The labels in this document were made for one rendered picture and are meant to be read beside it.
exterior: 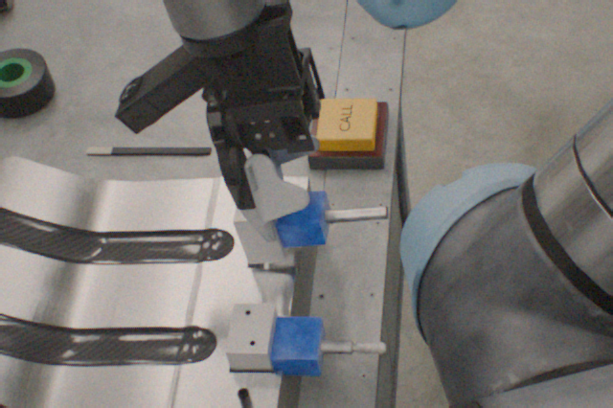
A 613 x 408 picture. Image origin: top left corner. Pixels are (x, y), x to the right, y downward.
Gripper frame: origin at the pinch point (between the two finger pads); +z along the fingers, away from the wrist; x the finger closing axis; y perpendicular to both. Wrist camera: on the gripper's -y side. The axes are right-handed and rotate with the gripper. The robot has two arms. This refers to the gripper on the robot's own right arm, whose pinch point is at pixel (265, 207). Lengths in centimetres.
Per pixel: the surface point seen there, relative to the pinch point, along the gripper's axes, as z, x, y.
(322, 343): 6.7, -10.5, 4.9
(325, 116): 7.5, 21.8, 0.8
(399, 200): 66, 72, -7
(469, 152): 82, 101, 2
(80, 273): 3.4, -2.9, -18.4
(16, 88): 2.1, 26.1, -34.2
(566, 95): 82, 117, 20
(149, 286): 4.5, -4.3, -11.6
